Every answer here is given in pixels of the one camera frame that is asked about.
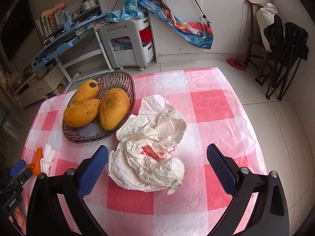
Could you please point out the white wall cabinet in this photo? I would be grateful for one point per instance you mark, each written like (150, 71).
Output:
(229, 20)

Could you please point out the colourful long bag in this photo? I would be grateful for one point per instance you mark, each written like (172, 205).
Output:
(198, 34)

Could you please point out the small white tissue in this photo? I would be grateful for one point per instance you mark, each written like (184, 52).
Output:
(47, 159)

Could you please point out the black folding chair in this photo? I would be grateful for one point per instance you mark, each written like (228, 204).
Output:
(288, 45)

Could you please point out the blue children's desk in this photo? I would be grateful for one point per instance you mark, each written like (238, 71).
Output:
(68, 39)

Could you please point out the white storage cart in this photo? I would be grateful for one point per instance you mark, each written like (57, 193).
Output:
(128, 43)

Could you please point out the white plastic bag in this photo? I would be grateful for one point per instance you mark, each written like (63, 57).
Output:
(143, 159)

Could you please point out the black television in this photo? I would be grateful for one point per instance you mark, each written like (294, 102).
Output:
(17, 28)

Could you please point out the yellow mango left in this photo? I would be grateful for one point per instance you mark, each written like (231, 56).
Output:
(88, 90)

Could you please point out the yellow mango middle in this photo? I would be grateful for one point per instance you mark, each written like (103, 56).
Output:
(81, 113)

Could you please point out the red round floor object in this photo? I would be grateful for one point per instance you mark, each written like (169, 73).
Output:
(237, 64)

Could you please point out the blue plastic bag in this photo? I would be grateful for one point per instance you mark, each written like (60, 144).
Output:
(131, 9)

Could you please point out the yellow mango right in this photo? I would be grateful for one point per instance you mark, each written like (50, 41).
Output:
(114, 106)

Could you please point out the glass fruit basket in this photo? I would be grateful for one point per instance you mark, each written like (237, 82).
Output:
(94, 132)

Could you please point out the small orange peel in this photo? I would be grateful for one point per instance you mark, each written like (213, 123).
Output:
(36, 166)

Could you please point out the cream TV stand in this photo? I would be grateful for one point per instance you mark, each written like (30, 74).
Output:
(37, 88)

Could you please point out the pink checkered tablecloth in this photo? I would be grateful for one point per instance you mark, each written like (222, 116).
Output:
(213, 114)

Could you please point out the white pen holder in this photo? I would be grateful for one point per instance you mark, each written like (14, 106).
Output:
(88, 4)

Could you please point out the wooden chair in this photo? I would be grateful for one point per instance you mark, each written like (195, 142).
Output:
(254, 43)

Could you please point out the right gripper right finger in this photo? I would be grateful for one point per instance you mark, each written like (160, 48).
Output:
(270, 212)

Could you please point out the row of books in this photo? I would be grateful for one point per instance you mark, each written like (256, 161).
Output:
(48, 23)

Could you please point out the white sack on chair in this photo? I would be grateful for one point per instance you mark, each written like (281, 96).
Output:
(265, 17)

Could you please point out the yellow mango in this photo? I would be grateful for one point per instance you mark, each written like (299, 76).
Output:
(88, 90)
(114, 106)
(81, 113)

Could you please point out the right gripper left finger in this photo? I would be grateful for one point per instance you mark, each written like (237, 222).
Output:
(45, 215)

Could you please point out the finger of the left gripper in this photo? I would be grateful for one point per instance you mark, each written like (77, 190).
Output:
(17, 168)

